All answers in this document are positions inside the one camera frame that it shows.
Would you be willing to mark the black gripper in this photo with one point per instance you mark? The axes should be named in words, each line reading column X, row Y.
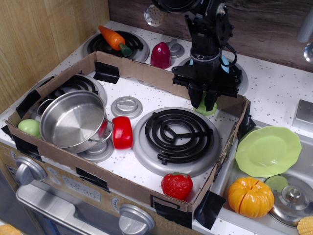
column 210, row 78

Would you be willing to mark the light green toy broccoli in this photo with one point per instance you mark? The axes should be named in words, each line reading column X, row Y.
column 202, row 108

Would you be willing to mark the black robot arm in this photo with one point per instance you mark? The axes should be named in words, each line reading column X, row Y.
column 208, row 25

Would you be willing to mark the stainless steel pot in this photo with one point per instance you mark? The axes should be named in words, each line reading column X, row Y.
column 75, row 121

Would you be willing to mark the steel pot lid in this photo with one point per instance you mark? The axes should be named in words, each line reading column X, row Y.
column 293, row 199

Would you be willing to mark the light blue plastic bowl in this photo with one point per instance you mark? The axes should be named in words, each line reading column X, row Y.
column 226, row 62

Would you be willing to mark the silver back stove knob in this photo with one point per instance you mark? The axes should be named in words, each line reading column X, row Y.
column 176, row 49

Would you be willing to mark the silver stove knob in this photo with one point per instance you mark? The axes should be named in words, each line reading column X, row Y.
column 127, row 106
column 99, row 152
column 176, row 49

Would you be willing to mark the front right black burner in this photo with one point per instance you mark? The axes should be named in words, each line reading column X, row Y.
column 175, row 139

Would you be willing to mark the dark red toy vegetable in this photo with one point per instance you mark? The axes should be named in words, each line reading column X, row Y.
column 161, row 56

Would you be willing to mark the silver centre stove knob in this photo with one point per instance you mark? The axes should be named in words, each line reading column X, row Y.
column 127, row 106

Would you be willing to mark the green plastic plate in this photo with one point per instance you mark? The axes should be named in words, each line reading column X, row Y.
column 268, row 151

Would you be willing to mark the red toy pepper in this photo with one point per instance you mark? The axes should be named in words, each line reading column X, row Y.
column 122, row 133

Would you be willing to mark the hanging metal strainer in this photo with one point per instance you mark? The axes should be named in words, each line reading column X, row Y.
column 153, row 15

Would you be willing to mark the red toy strawberry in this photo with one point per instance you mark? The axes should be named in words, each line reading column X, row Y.
column 177, row 185

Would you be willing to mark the orange toy carrot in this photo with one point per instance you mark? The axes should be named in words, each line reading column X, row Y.
column 115, row 41

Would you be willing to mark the orange toy pumpkin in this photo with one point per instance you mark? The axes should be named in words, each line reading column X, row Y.
column 250, row 197

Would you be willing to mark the silver front stove knob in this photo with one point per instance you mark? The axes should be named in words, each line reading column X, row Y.
column 99, row 152

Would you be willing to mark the silver faucet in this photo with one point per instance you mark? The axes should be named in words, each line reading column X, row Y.
column 304, row 35

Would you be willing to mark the front left black burner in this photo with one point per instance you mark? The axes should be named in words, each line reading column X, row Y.
column 75, row 83

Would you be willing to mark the right oven knob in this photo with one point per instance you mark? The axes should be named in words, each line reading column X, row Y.
column 134, row 220

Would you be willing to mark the oven knob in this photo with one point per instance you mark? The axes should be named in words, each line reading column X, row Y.
column 134, row 220
column 28, row 171

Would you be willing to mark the oven clock display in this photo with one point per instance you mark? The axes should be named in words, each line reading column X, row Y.
column 82, row 189

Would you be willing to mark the yellow toy corn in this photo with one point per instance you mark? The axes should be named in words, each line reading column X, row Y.
column 305, row 226

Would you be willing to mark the green toy apple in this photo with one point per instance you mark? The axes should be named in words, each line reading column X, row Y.
column 31, row 127

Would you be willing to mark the left oven knob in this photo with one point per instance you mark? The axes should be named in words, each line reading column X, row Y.
column 28, row 171

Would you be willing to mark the cardboard fence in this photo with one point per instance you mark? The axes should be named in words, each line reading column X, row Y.
column 122, row 172

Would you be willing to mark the orange toy at corner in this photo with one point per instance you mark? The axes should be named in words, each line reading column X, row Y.
column 7, row 229

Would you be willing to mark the silver oven door handle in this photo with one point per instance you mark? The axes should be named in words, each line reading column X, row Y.
column 64, row 214

